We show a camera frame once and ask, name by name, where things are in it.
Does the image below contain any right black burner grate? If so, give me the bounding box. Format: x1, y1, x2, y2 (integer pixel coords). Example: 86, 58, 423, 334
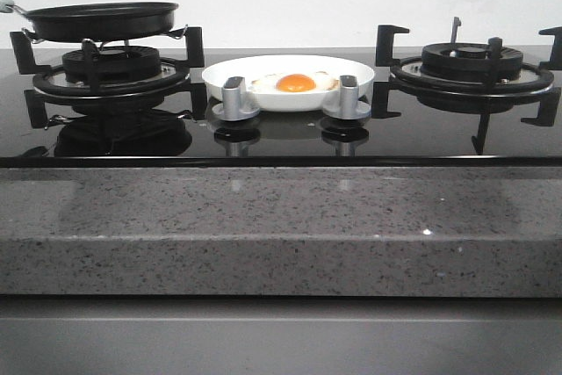
371, 18, 561, 155

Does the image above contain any left black burner grate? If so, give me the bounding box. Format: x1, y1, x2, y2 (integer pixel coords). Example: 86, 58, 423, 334
11, 26, 205, 128

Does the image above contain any left black gas burner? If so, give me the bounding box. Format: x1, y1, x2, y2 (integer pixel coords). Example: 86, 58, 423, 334
62, 46, 162, 83

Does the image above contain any black glass gas cooktop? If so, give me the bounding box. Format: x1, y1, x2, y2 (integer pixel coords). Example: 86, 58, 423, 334
1, 49, 561, 168

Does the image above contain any fried egg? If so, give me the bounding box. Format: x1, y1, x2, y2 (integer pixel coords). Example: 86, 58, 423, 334
250, 71, 339, 94

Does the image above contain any white round plate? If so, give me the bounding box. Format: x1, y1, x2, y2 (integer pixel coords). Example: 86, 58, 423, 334
202, 54, 375, 112

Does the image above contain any black frying pan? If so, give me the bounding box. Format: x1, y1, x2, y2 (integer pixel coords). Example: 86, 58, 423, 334
1, 0, 178, 43

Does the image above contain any silver stove knob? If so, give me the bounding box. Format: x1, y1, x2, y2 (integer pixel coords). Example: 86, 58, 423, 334
322, 75, 371, 120
212, 76, 261, 122

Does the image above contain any right black gas burner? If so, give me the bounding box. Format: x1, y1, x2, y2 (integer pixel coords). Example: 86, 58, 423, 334
421, 43, 523, 83

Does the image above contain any wire pan support ring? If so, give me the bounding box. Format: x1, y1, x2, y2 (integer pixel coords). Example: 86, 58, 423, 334
20, 25, 190, 47

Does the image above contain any black burner grate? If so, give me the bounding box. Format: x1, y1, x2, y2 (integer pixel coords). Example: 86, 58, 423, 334
11, 26, 205, 128
371, 18, 561, 155

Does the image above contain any silver left stove knob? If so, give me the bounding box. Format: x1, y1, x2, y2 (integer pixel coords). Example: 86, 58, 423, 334
212, 76, 261, 122

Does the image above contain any silver right stove knob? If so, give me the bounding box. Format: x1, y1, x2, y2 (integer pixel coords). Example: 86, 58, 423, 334
322, 75, 371, 120

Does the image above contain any black gas burner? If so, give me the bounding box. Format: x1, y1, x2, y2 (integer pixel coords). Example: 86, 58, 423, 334
421, 43, 523, 83
62, 46, 162, 83

